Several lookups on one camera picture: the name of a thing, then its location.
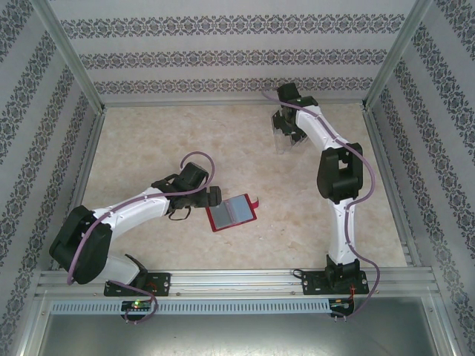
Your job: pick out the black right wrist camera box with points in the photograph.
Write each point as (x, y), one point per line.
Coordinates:
(288, 92)

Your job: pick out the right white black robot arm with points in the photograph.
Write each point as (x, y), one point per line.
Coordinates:
(343, 237)

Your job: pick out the long aluminium base rail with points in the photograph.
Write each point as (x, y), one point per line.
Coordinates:
(237, 283)

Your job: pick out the grey sheet metal panel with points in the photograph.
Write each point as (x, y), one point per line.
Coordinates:
(237, 337)

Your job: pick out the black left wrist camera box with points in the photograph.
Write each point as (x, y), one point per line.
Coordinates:
(194, 173)

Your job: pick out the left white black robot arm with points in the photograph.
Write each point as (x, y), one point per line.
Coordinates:
(137, 205)

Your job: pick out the clear acrylic card stand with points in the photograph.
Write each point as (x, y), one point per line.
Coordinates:
(282, 146)

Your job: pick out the red card holder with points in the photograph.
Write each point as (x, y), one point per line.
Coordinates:
(230, 215)

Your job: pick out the aluminium side rail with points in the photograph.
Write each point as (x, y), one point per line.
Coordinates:
(91, 148)
(379, 148)

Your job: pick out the small controller circuit board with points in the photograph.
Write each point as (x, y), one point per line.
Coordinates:
(137, 306)
(339, 304)

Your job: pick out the thin aluminium wall rail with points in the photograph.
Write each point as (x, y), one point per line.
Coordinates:
(185, 104)

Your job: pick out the black credit card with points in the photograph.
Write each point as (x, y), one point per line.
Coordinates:
(275, 120)

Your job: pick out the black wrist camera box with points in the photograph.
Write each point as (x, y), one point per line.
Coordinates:
(288, 92)
(194, 173)

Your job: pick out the aluminium frame post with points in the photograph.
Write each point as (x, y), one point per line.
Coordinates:
(74, 55)
(392, 55)

